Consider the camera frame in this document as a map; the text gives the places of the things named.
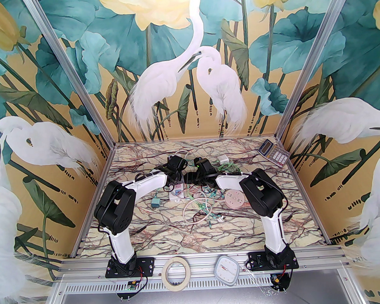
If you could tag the white power strip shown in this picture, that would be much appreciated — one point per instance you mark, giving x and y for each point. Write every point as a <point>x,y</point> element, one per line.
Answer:
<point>173,196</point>

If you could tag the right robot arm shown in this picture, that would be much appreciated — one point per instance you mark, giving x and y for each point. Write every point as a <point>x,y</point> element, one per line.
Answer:
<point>232,181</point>

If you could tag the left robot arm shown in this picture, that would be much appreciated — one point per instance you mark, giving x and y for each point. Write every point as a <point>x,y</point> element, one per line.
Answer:
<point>147,183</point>

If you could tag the white charger plug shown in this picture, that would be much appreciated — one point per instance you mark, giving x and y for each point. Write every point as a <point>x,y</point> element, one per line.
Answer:
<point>225,159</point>

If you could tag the masking tape roll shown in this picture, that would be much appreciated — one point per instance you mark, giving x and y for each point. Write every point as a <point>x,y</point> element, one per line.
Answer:
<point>165,275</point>

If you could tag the clear plastic bag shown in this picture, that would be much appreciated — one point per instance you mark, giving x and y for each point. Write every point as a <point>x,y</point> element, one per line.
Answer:
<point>265,289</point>

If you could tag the pink round socket hub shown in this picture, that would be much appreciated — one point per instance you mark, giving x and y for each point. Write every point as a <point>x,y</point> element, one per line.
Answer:
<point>234,199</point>

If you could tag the teal charger plug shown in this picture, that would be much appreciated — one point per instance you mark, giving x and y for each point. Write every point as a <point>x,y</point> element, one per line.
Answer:
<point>156,203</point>

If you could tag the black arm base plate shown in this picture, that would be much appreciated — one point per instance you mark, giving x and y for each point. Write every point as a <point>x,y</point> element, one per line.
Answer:
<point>148,266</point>
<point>254,262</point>

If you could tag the aluminium extrusion frame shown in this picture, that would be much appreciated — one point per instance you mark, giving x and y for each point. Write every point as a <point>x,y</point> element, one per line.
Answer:
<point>201,264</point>

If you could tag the grey desk calculator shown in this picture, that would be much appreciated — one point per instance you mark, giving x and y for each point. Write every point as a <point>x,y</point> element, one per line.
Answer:
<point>276,155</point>

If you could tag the white square timer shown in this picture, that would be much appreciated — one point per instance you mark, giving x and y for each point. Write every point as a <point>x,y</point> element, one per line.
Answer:
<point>226,270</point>

